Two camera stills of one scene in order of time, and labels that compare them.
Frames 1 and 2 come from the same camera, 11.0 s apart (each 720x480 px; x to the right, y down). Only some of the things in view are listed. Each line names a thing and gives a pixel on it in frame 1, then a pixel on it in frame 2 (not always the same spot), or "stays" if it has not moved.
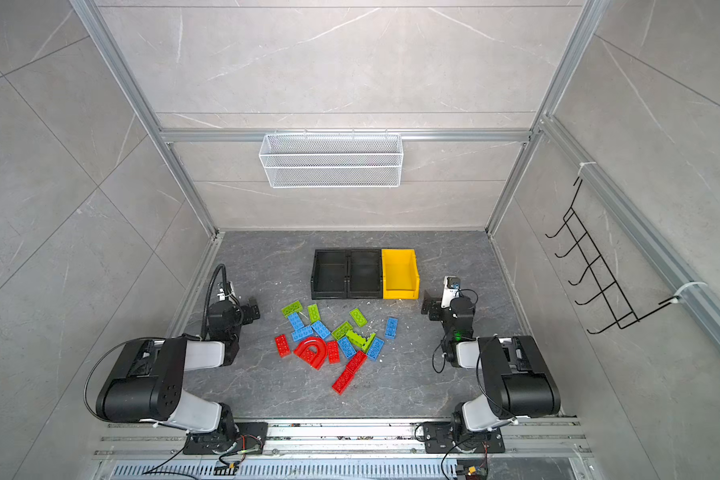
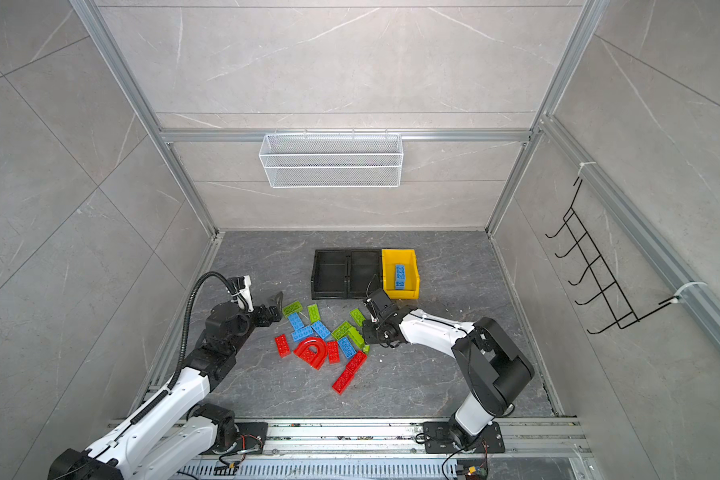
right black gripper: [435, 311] -> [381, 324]
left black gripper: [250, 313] -> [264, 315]
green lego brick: [340, 332] stays
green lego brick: [359, 340] stays
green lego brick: [358, 317] stays
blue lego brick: [347, 347] stays
